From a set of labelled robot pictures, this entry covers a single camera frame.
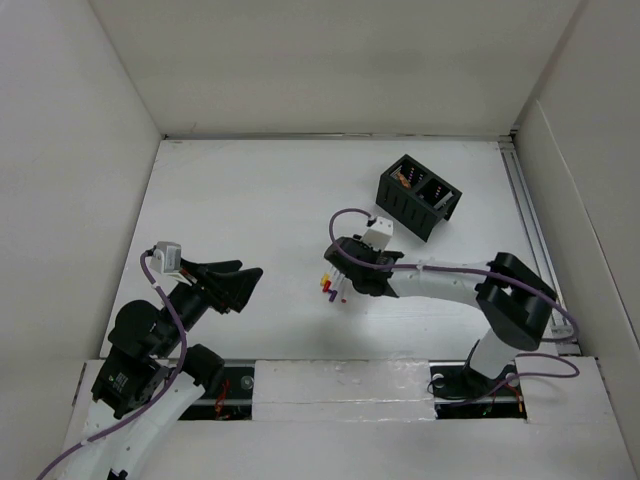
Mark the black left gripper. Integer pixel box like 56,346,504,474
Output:
155,254,263,354

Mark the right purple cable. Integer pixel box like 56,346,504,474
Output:
328,207,581,407

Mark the aluminium rail right side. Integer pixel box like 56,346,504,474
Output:
498,136,583,356

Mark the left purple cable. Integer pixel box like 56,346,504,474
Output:
37,249,189,480

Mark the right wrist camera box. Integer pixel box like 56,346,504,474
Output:
361,216,394,251

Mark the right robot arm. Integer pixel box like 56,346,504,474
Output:
322,235,557,402

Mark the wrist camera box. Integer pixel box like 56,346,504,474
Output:
361,216,394,251
149,241,182,275

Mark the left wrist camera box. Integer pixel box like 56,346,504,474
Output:
149,241,182,275

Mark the black two-compartment pen holder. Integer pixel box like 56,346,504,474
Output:
375,154,462,242

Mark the orange highlighter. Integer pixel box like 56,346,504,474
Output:
397,174,411,189

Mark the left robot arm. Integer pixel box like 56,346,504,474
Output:
39,248,263,479

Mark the purple cable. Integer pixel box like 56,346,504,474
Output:
37,249,189,480
328,207,581,407

